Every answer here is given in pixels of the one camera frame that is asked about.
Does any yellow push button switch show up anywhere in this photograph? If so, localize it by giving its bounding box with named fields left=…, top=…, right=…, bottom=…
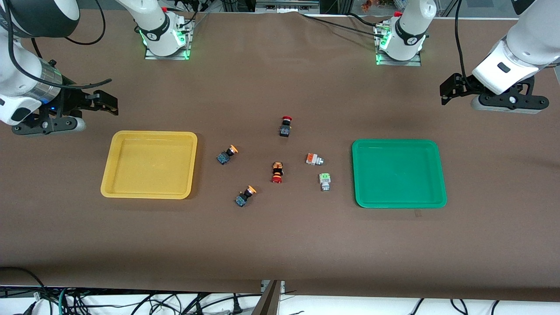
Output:
left=216, top=144, right=239, bottom=165
left=235, top=185, right=257, bottom=207

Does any yellow plastic tray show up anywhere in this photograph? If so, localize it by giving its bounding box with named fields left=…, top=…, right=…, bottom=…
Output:
left=101, top=130, right=198, bottom=200

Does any green plastic tray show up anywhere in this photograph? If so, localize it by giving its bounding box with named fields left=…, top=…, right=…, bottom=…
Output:
left=352, top=139, right=448, bottom=209

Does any brown table cover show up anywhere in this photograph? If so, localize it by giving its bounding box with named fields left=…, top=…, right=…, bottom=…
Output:
left=0, top=9, right=560, bottom=302

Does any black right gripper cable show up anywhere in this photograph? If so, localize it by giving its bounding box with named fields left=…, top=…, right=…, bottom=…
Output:
left=2, top=0, right=112, bottom=89

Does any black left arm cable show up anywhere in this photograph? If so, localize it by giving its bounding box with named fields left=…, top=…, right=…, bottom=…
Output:
left=454, top=0, right=474, bottom=90

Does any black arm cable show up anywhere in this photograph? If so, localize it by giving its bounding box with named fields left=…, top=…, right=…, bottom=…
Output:
left=454, top=0, right=474, bottom=90
left=65, top=0, right=107, bottom=46

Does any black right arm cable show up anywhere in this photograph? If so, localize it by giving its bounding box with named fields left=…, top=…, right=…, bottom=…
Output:
left=65, top=0, right=107, bottom=46

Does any black cable on table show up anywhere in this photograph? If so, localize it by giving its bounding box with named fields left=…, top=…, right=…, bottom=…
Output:
left=300, top=13, right=386, bottom=38

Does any black floor cable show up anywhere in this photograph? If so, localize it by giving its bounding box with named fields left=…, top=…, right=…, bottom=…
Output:
left=0, top=266, right=49, bottom=307

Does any grey metal rail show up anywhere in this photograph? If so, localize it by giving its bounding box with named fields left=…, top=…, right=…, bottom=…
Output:
left=256, top=0, right=320, bottom=14

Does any metal table frame post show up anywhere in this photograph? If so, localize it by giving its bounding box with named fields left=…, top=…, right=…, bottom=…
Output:
left=251, top=280, right=286, bottom=315

